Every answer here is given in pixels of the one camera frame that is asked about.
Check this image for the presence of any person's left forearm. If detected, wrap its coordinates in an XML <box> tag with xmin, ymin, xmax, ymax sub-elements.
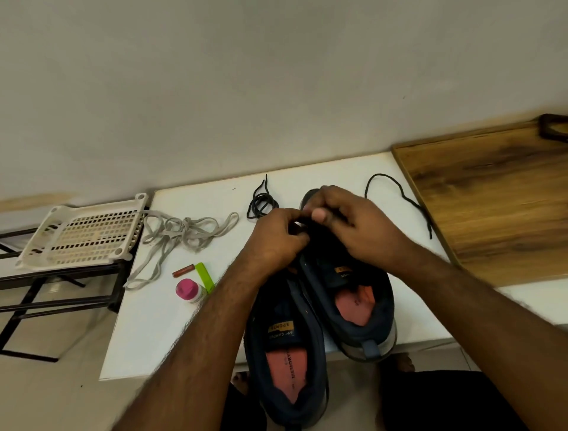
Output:
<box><xmin>111</xmin><ymin>262</ymin><xmax>280</xmax><ymax>431</ymax></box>

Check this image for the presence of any grey shoelaces bundle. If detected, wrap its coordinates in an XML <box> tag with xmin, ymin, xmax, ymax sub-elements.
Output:
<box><xmin>124</xmin><ymin>210</ymin><xmax>241</xmax><ymax>291</ymax></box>

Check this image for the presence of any person's left hand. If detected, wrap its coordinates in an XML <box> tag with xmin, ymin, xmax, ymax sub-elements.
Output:
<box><xmin>229</xmin><ymin>208</ymin><xmax>312</xmax><ymax>285</ymax></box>

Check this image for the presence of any wooden board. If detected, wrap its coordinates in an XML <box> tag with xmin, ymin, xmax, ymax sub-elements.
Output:
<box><xmin>391</xmin><ymin>119</ymin><xmax>568</xmax><ymax>288</ymax></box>

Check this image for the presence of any person's right hand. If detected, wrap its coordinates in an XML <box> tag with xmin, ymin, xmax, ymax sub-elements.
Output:
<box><xmin>301</xmin><ymin>185</ymin><xmax>422</xmax><ymax>282</ymax></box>

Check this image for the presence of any white perforated plastic tray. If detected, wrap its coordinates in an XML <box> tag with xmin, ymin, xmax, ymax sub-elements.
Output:
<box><xmin>13</xmin><ymin>192</ymin><xmax>150</xmax><ymax>273</ymax></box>

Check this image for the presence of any dark sneaker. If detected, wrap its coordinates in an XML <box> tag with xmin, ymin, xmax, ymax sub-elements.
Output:
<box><xmin>243</xmin><ymin>271</ymin><xmax>331</xmax><ymax>431</ymax></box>
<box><xmin>293</xmin><ymin>187</ymin><xmax>398</xmax><ymax>362</ymax></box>

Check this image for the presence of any black shoelace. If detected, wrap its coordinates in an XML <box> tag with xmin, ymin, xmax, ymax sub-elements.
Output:
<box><xmin>246</xmin><ymin>173</ymin><xmax>280</xmax><ymax>220</ymax></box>
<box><xmin>288</xmin><ymin>173</ymin><xmax>434</xmax><ymax>241</ymax></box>

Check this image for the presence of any green marker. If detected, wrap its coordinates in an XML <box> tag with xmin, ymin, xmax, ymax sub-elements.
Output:
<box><xmin>194</xmin><ymin>262</ymin><xmax>217</xmax><ymax>295</ymax></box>

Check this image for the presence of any black metal rack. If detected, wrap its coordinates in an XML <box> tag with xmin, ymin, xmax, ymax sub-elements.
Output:
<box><xmin>0</xmin><ymin>213</ymin><xmax>147</xmax><ymax>364</ymax></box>

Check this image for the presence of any person's right forearm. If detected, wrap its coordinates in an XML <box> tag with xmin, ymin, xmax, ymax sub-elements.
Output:
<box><xmin>390</xmin><ymin>244</ymin><xmax>568</xmax><ymax>431</ymax></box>

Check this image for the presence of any pink capped white bottle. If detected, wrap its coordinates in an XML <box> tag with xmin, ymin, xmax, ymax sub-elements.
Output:
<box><xmin>174</xmin><ymin>277</ymin><xmax>206</xmax><ymax>305</ymax></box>

